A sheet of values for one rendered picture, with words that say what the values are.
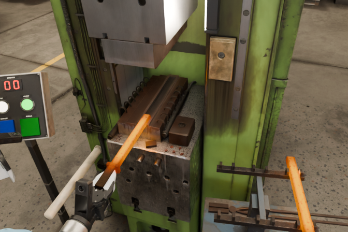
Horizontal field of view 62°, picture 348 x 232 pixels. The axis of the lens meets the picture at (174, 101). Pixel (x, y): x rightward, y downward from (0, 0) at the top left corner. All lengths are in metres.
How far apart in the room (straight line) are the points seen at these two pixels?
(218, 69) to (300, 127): 1.89
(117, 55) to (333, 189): 1.89
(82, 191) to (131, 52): 0.49
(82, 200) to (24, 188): 1.65
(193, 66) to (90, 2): 0.70
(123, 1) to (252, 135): 0.76
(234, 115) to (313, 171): 1.40
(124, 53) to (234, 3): 0.42
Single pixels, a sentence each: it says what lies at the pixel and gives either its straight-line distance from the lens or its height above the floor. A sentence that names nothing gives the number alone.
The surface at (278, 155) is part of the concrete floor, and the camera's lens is 2.57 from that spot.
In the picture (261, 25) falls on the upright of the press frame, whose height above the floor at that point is 1.41.
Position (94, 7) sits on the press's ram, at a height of 1.48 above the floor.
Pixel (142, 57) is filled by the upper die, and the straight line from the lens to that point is 1.04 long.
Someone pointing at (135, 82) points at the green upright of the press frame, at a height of 0.97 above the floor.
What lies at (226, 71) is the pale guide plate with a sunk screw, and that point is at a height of 1.23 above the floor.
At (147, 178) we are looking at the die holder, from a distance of 1.36.
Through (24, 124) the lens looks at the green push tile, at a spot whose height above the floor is 1.02.
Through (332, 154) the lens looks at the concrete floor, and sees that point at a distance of 2.74.
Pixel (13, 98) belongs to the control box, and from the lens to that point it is 1.36.
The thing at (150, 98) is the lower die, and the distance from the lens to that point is 1.38.
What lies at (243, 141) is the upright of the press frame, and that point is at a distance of 1.33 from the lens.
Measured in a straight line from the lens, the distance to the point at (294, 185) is 1.11.
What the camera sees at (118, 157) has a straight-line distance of 1.07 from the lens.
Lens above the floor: 1.77
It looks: 35 degrees down
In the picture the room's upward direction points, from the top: 2 degrees counter-clockwise
